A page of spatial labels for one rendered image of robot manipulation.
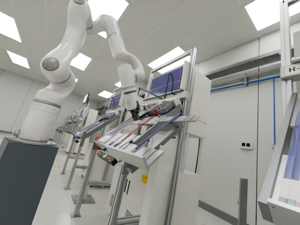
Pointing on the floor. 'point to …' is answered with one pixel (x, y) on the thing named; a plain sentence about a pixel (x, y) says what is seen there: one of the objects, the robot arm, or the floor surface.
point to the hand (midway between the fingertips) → (135, 117)
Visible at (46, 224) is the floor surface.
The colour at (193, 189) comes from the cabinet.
